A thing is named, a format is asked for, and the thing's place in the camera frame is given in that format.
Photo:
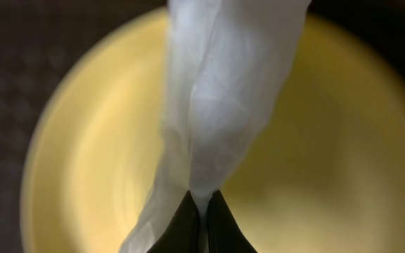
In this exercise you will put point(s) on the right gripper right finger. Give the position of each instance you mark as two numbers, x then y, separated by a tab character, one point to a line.
224	235

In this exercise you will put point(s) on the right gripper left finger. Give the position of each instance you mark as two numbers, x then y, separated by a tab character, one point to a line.
182	233

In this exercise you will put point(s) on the white plastic wrapper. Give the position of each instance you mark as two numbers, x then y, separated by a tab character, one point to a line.
227	62

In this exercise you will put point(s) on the brown serving tray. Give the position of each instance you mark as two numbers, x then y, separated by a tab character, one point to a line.
40	40

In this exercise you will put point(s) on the yellow plate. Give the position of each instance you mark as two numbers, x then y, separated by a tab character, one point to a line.
326	175

